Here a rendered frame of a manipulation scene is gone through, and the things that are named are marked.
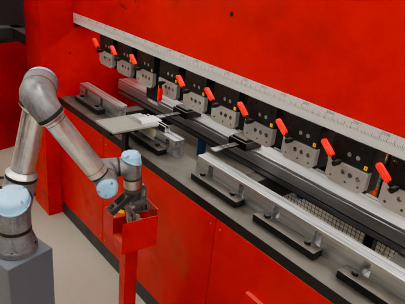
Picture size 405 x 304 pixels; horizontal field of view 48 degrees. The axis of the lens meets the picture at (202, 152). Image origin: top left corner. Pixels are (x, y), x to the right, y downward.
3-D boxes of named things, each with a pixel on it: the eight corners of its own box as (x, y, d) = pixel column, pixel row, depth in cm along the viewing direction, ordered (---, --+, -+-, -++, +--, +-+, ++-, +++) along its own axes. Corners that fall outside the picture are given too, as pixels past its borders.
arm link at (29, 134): (-5, 212, 165) (21, 70, 146) (2, 192, 178) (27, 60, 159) (29, 217, 169) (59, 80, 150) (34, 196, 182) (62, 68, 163)
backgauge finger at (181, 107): (150, 116, 244) (150, 107, 242) (188, 110, 260) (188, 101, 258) (163, 123, 236) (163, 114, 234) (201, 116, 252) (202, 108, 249)
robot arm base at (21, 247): (9, 266, 156) (6, 243, 152) (-15, 248, 164) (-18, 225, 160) (46, 247, 168) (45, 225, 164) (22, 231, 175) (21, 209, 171)
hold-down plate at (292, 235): (252, 220, 180) (252, 213, 179) (261, 216, 183) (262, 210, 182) (311, 260, 160) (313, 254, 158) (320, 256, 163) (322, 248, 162)
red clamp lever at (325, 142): (322, 138, 146) (337, 164, 144) (329, 136, 149) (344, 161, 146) (318, 140, 147) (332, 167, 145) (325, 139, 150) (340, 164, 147)
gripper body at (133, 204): (149, 212, 187) (148, 187, 181) (130, 219, 182) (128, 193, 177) (141, 203, 192) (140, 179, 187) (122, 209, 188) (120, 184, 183)
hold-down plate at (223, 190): (190, 178, 207) (190, 172, 206) (199, 175, 210) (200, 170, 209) (234, 209, 187) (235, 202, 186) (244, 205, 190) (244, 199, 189)
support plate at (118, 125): (95, 122, 228) (95, 120, 227) (140, 114, 244) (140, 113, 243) (113, 134, 215) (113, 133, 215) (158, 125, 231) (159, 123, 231)
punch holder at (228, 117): (210, 119, 194) (214, 81, 187) (225, 116, 199) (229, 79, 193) (234, 131, 184) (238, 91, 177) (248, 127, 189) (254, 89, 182)
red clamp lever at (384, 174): (377, 162, 133) (395, 192, 130) (384, 159, 135) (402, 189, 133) (372, 165, 134) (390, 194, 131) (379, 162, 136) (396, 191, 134)
